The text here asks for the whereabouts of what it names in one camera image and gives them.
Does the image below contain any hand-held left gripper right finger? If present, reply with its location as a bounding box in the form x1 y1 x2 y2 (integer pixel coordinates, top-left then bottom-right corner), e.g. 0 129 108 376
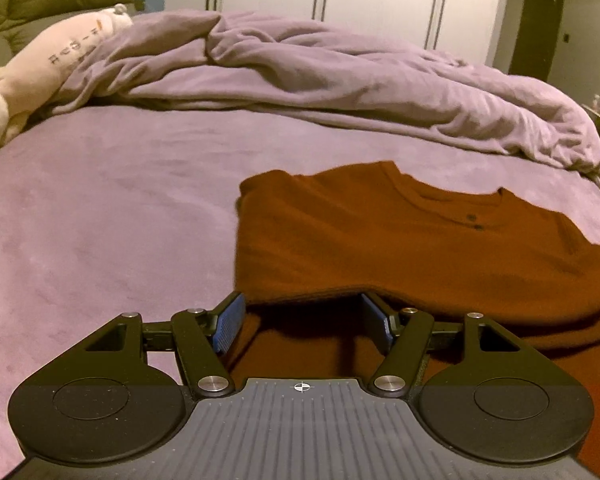
360 292 557 399

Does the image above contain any crumpled purple blanket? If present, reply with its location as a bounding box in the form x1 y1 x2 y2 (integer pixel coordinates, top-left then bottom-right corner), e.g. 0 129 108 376
49 9 600 184

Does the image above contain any dark door frame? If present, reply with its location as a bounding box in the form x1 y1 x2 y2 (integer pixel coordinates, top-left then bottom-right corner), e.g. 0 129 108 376
509 0 570 84

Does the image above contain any long cream plush toy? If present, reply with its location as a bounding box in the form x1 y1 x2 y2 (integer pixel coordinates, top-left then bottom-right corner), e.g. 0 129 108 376
0 4 134 161

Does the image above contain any rust brown knit shirt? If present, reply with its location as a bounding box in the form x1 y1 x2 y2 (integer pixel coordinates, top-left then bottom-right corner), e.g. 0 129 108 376
226 161 600 480

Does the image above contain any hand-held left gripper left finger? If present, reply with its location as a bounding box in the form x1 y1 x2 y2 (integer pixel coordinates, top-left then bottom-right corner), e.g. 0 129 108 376
49 291 246 399

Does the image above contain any bed with purple sheet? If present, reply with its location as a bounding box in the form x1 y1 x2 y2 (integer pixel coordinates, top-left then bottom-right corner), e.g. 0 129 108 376
0 87 600 479

